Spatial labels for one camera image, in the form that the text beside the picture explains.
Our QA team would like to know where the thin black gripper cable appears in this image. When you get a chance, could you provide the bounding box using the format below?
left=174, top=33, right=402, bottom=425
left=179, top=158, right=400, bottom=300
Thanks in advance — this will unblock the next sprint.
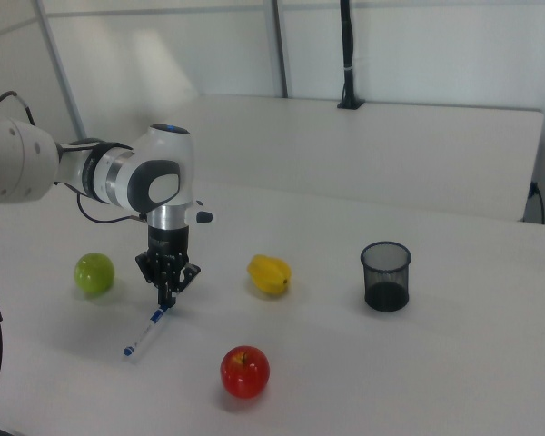
left=75, top=193, right=147, bottom=224

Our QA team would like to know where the black cable at table edge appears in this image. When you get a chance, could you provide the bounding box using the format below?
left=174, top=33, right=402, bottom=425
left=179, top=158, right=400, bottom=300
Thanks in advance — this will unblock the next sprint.
left=528, top=180, right=545, bottom=224

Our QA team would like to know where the green apple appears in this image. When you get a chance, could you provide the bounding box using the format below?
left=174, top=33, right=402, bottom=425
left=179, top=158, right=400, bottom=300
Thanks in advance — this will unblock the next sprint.
left=74, top=253, right=116, bottom=297

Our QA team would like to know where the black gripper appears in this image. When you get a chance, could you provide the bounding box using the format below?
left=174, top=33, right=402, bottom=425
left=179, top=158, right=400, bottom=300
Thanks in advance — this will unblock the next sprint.
left=134, top=225, right=202, bottom=311

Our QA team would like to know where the yellow starfruit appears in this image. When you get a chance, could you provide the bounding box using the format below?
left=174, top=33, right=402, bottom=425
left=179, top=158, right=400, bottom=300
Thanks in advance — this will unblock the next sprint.
left=246, top=254, right=292, bottom=297

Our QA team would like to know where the white marker pen blue cap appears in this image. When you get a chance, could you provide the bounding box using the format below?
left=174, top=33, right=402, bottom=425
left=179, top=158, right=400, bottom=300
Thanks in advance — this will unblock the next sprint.
left=122, top=304, right=169, bottom=362

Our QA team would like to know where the red apple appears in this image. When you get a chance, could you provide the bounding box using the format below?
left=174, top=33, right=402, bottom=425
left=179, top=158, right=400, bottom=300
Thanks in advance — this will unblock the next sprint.
left=220, top=345, right=271, bottom=400

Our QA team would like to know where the black pole with clamp base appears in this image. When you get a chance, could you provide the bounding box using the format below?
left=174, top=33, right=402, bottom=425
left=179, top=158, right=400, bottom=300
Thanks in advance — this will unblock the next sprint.
left=336, top=0, right=365, bottom=111

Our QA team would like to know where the white table with rounded corners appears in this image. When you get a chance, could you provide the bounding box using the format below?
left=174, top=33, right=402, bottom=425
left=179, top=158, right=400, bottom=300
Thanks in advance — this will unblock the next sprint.
left=144, top=94, right=545, bottom=223

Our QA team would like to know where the grey metal partition post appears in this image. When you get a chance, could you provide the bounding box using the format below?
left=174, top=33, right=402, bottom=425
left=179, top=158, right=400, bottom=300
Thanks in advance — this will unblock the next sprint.
left=266, top=0, right=292, bottom=99
left=35, top=0, right=92, bottom=142

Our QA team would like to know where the black mesh pen cup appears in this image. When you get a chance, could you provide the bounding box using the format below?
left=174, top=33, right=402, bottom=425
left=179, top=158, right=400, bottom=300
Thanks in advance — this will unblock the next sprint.
left=359, top=241, right=412, bottom=312

